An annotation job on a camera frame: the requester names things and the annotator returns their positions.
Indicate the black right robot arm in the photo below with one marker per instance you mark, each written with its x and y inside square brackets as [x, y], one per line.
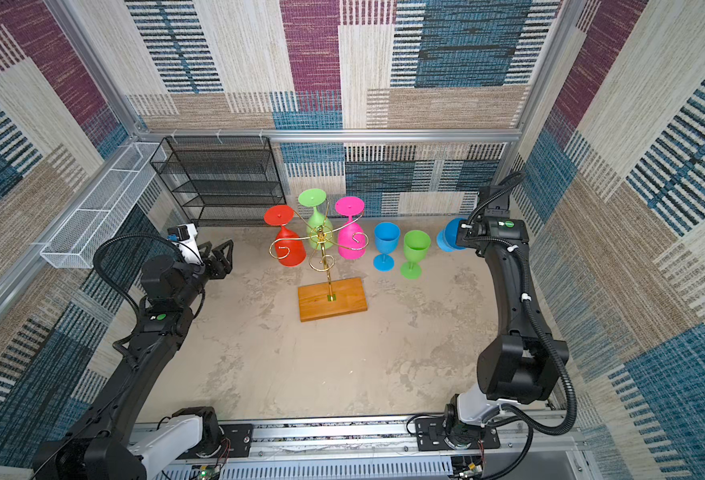
[516, 367]

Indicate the gold wire glass rack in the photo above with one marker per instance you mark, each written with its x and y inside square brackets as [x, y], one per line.
[323, 260]

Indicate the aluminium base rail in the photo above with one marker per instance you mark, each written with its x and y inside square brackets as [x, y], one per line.
[383, 447]

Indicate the white mesh wall basket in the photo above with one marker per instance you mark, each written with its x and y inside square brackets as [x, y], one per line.
[101, 213]

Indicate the pink wine glass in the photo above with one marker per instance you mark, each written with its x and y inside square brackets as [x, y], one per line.
[352, 241]

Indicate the blue wine glass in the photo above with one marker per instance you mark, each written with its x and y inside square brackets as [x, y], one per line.
[387, 236]
[448, 237]

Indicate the black mesh shelf rack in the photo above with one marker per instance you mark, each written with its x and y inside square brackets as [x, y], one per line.
[220, 181]

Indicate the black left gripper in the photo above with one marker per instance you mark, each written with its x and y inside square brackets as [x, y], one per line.
[221, 266]

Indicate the green wine glass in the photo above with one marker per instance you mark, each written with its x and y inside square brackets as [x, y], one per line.
[416, 246]
[318, 221]

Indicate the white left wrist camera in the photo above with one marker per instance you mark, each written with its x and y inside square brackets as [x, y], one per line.
[184, 237]

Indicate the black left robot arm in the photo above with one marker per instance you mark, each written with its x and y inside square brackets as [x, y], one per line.
[98, 445]

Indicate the wooden rack base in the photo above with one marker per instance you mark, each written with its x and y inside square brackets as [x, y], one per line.
[327, 300]

